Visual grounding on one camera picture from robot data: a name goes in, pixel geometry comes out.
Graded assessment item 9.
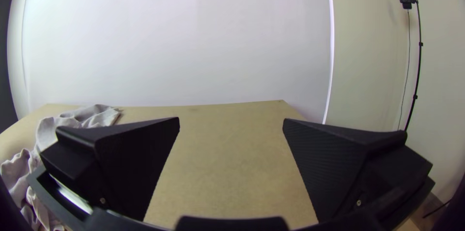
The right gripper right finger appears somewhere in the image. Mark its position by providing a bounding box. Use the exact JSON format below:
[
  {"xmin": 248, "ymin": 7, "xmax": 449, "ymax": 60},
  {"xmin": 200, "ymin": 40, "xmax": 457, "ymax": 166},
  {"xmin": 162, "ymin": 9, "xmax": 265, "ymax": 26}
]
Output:
[{"xmin": 282, "ymin": 118, "xmax": 434, "ymax": 223}]

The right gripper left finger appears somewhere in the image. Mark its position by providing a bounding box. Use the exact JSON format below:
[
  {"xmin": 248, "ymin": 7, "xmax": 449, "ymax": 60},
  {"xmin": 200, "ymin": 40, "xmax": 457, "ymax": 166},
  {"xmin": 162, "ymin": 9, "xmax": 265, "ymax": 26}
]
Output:
[{"xmin": 39, "ymin": 116, "xmax": 181, "ymax": 221}]

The grey t-shirt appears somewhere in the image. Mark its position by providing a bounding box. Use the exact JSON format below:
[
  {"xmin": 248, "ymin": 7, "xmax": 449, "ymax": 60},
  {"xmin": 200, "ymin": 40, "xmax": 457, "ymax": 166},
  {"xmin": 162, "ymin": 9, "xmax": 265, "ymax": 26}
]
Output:
[{"xmin": 0, "ymin": 104, "xmax": 123, "ymax": 231}]

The black cable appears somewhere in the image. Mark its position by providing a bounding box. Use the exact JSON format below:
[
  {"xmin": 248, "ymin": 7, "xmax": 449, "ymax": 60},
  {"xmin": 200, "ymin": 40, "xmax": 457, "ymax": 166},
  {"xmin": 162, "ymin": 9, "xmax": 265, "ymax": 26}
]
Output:
[{"xmin": 397, "ymin": 8, "xmax": 412, "ymax": 131}]

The black camera stand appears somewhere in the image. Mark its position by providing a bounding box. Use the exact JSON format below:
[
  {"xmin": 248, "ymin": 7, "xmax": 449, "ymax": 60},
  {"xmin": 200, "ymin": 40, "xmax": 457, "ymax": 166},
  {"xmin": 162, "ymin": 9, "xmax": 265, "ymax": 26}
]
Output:
[{"xmin": 403, "ymin": 0, "xmax": 424, "ymax": 132}]

